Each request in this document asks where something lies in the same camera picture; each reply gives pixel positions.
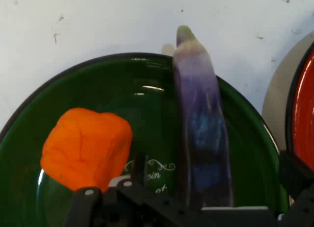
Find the dark green round plate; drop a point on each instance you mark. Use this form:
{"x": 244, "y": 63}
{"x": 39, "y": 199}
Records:
{"x": 137, "y": 107}

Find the orange toy pumpkin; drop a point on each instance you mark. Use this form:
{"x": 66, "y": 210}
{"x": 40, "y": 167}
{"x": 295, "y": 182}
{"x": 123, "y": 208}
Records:
{"x": 86, "y": 148}

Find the red round plate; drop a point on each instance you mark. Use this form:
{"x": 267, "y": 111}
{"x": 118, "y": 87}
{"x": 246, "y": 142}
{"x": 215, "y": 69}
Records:
{"x": 304, "y": 107}

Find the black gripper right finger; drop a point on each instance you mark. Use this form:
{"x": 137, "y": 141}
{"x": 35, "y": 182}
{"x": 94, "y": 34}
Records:
{"x": 294, "y": 173}

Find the purple toy eggplant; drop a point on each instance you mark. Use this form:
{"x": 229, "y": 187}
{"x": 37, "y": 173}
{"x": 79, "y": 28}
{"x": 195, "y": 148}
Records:
{"x": 203, "y": 129}

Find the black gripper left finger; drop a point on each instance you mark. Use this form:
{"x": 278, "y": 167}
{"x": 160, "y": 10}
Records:
{"x": 147, "y": 207}

